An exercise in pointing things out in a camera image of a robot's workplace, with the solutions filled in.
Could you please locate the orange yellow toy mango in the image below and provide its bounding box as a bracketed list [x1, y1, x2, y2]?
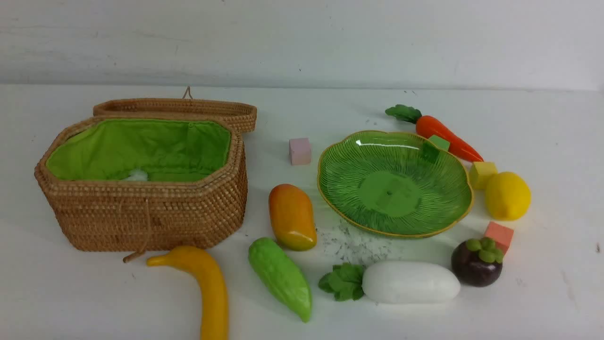
[269, 184, 318, 251]

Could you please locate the green toy bitter gourd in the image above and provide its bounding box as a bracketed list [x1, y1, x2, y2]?
[248, 238, 313, 323]

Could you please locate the orange toy carrot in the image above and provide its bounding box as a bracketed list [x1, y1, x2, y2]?
[385, 105, 484, 162]

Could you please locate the yellow toy banana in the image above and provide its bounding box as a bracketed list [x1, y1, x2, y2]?
[146, 246, 229, 340]

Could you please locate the white toy radish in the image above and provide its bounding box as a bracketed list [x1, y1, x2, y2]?
[319, 260, 461, 304]

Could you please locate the purple toy mangosteen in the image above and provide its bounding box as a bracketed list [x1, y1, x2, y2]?
[451, 237, 504, 288]

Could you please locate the yellow toy lemon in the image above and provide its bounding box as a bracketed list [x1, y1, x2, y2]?
[485, 171, 531, 221]

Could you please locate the pink foam cube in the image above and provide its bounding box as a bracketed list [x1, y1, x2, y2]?
[289, 137, 311, 166]

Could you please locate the green leaf-shaped glass plate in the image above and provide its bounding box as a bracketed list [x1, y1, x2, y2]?
[317, 130, 474, 239]

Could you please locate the green foam cube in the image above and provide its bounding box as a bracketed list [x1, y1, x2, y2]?
[420, 135, 450, 163]

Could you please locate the woven wicker basket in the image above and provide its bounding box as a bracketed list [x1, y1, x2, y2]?
[34, 115, 248, 254]

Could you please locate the yellow foam cube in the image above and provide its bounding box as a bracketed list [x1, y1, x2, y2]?
[470, 161, 498, 191]

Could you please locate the orange foam cube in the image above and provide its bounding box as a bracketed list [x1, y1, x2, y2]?
[483, 221, 515, 255]

